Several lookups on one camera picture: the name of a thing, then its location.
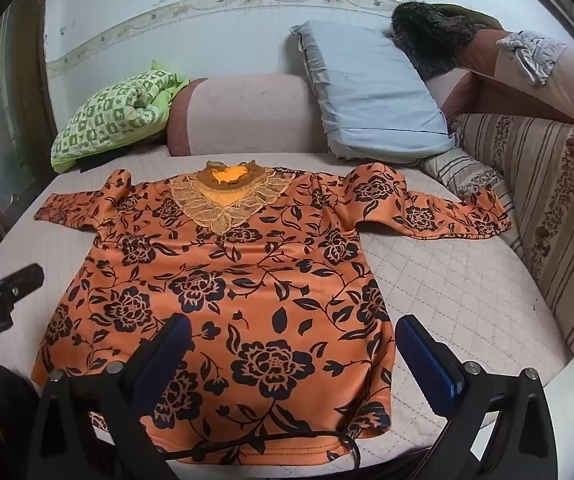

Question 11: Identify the wooden stained glass door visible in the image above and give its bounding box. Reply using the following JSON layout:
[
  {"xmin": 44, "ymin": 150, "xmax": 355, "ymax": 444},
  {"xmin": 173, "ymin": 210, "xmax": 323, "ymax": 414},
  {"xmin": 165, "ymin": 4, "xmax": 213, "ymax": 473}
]
[{"xmin": 0, "ymin": 0, "xmax": 64, "ymax": 266}]

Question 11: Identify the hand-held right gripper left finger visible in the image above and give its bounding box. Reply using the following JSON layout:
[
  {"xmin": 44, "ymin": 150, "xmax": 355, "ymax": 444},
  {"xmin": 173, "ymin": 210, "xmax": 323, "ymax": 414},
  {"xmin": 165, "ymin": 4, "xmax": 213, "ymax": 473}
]
[{"xmin": 27, "ymin": 313, "xmax": 192, "ymax": 480}]

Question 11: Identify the green patterned blanket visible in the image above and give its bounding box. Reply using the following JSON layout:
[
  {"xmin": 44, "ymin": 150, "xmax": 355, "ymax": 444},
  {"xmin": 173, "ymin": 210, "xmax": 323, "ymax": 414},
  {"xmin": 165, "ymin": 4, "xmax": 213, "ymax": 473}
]
[{"xmin": 50, "ymin": 59, "xmax": 191, "ymax": 174}]

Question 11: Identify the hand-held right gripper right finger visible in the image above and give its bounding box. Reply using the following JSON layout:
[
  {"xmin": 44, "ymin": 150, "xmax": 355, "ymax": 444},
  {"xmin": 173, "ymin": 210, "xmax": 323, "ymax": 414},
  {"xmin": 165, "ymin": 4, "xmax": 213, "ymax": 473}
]
[{"xmin": 395, "ymin": 314, "xmax": 574, "ymax": 480}]

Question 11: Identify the large striped floral cushion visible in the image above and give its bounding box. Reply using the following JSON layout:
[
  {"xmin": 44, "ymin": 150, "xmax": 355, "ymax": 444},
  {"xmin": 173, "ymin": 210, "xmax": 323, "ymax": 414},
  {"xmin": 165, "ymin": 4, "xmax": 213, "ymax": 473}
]
[{"xmin": 449, "ymin": 111, "xmax": 574, "ymax": 367}]

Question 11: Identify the grey white crumpled cloth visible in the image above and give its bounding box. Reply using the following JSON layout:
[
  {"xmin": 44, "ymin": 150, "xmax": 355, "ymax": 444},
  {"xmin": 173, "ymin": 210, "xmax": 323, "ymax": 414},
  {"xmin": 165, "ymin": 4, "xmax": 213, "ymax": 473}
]
[{"xmin": 496, "ymin": 30, "xmax": 568, "ymax": 87}]

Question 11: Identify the pink quilted bed cover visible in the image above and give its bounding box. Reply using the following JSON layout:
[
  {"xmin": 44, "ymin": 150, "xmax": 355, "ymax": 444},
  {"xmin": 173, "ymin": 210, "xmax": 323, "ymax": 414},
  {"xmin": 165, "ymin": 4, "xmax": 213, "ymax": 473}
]
[{"xmin": 0, "ymin": 147, "xmax": 574, "ymax": 480}]

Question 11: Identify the small striped floral pillow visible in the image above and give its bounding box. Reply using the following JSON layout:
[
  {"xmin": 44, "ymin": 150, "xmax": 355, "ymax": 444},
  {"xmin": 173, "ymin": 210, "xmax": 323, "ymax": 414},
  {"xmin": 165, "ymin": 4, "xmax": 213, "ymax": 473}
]
[{"xmin": 421, "ymin": 149, "xmax": 515, "ymax": 253}]

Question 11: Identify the pink sofa backrest cushion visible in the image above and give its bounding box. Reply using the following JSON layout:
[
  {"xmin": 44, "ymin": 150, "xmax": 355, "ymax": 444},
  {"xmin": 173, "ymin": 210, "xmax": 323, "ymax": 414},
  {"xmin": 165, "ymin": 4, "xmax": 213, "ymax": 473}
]
[{"xmin": 166, "ymin": 73, "xmax": 329, "ymax": 159}]

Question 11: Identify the dark fur-trimmed jacket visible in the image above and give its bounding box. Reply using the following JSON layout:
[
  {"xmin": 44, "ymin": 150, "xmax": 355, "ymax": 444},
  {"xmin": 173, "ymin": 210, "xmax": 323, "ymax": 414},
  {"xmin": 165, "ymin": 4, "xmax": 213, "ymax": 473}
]
[{"xmin": 390, "ymin": 1, "xmax": 504, "ymax": 82}]

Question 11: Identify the pink brown sofa armrest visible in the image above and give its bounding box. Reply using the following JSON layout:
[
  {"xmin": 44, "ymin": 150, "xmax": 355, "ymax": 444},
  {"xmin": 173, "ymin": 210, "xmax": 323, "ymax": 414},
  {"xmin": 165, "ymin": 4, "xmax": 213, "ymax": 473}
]
[{"xmin": 424, "ymin": 29, "xmax": 574, "ymax": 137}]

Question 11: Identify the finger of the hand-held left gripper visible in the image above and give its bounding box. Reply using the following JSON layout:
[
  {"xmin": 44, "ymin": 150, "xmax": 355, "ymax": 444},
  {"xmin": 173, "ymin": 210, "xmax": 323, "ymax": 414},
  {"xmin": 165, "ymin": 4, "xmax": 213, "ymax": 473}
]
[{"xmin": 0, "ymin": 263, "xmax": 46, "ymax": 306}]

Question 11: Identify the orange floral blouse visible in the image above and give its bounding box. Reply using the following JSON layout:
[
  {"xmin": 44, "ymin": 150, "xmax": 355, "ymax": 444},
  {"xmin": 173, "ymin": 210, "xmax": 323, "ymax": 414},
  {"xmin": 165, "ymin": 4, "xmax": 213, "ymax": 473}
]
[{"xmin": 31, "ymin": 159, "xmax": 514, "ymax": 467}]

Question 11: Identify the light blue pillow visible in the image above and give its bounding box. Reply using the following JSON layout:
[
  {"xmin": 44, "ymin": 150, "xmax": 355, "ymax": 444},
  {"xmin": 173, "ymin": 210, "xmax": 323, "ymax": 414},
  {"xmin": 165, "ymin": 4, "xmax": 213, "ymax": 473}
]
[{"xmin": 289, "ymin": 20, "xmax": 462, "ymax": 164}]

